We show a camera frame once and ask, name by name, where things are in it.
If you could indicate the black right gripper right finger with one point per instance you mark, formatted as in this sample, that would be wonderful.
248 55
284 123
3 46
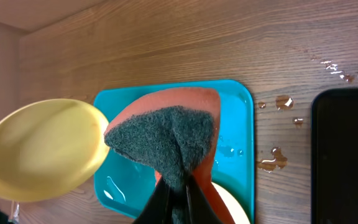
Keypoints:
198 209

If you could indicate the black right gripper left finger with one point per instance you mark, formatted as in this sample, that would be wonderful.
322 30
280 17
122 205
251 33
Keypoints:
157 209

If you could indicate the blue plastic tray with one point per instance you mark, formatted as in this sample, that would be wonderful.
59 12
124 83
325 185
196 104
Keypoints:
125 186

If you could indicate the black tray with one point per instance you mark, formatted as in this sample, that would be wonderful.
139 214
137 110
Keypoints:
334 156

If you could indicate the orange green sponge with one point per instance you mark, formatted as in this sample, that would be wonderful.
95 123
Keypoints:
175 132

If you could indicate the yellow plate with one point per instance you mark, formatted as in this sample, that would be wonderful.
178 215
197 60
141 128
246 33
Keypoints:
235 209
49 148

